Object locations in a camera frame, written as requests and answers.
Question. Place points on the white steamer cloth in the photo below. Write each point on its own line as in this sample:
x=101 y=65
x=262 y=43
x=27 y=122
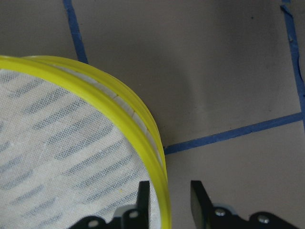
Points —
x=60 y=159

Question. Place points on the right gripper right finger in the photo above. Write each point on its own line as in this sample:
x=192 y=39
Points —
x=201 y=205

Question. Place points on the yellow steamer layer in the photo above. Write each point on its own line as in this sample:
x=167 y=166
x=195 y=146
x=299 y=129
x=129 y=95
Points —
x=115 y=85
x=121 y=115

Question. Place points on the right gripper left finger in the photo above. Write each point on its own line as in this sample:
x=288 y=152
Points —
x=138 y=216

